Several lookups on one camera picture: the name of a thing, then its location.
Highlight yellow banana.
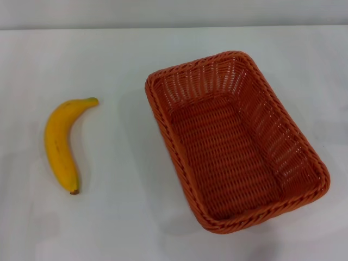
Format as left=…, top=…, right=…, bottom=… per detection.
left=44, top=97, right=100, bottom=196

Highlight orange woven plastic basket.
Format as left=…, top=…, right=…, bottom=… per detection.
left=144, top=49, right=331, bottom=232

